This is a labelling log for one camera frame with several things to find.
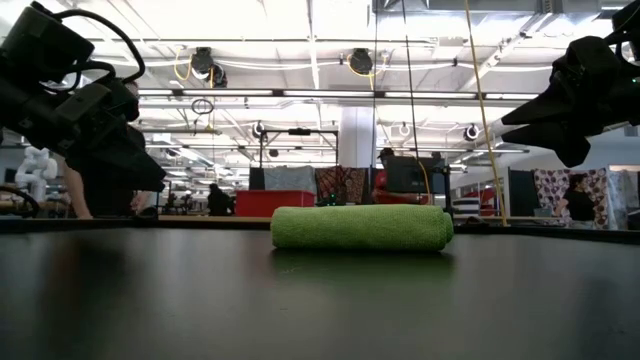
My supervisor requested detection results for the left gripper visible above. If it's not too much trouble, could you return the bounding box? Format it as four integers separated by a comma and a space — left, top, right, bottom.
0, 74, 167, 193

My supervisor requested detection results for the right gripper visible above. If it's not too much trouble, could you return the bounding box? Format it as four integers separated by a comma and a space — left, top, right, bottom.
501, 37, 624, 168

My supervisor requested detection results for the green microfibre towel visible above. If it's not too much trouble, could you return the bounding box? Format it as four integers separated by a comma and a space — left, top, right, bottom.
269, 203, 455, 252

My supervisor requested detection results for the person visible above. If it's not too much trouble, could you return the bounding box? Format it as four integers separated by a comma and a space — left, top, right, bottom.
372, 146, 399, 205
62, 79, 154, 220
206, 182, 235, 217
563, 172, 597, 225

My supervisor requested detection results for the circle-patterned cloth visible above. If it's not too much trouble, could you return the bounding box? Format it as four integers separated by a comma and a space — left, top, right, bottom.
532, 167, 619, 231

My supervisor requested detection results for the dark partition panel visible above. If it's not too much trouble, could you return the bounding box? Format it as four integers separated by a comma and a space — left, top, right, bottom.
507, 166, 538, 217

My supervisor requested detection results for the pale patterned cloth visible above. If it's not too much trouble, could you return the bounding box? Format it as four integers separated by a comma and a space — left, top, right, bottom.
607, 168, 640, 214

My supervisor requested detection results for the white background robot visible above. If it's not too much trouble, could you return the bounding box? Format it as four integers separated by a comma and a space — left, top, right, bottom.
13, 144, 59, 202

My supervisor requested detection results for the red storage bin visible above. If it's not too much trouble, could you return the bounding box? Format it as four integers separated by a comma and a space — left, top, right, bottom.
234, 189, 317, 219

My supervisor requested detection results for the black monitor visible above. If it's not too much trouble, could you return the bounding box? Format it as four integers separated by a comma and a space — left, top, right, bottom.
383, 154, 447, 197

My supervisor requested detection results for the grey cloth panel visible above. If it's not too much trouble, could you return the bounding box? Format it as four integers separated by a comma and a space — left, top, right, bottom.
248, 165, 318, 194

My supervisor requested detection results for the white pillar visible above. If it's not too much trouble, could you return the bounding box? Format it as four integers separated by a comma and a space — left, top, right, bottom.
338, 105, 377, 169

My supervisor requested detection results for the orange patterned cloth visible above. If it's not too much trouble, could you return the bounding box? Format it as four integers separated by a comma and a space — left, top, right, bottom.
314, 165, 374, 205

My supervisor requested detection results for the yellow-orange hanging cable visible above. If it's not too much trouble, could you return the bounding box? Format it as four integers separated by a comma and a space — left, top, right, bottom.
463, 0, 509, 227

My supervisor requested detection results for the black cable loop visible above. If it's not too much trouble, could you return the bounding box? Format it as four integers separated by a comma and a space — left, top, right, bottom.
190, 97, 216, 116

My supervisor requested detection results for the black left camera cable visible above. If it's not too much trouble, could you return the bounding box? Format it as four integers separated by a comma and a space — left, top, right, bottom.
49, 8, 147, 96

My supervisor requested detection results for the black table frame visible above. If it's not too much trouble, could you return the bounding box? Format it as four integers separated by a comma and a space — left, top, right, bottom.
0, 215, 640, 246

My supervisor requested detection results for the black curved hose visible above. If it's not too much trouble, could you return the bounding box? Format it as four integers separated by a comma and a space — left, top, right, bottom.
0, 184, 39, 219

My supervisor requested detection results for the ceiling light rail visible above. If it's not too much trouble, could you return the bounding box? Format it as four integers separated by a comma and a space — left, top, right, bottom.
137, 87, 541, 101

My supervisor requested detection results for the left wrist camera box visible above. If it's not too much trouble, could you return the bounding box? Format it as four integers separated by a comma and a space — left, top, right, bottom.
0, 1, 97, 86

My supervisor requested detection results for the black hanging cable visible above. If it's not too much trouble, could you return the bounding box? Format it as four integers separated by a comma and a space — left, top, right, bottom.
401, 0, 432, 226

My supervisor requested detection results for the black frame stand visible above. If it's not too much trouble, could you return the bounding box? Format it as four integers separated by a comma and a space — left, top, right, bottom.
257, 127, 341, 169

